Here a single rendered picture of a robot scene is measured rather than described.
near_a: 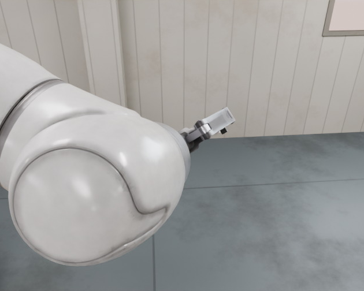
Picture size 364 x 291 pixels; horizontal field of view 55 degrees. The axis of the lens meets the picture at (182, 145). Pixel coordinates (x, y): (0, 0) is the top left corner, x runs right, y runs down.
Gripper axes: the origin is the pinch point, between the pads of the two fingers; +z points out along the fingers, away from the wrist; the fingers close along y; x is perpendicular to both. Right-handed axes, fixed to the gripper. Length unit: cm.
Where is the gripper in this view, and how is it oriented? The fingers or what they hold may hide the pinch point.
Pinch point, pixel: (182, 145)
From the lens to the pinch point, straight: 60.2
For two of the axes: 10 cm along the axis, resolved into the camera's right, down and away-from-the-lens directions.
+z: 1.6, -0.8, 9.8
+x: 5.3, 8.5, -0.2
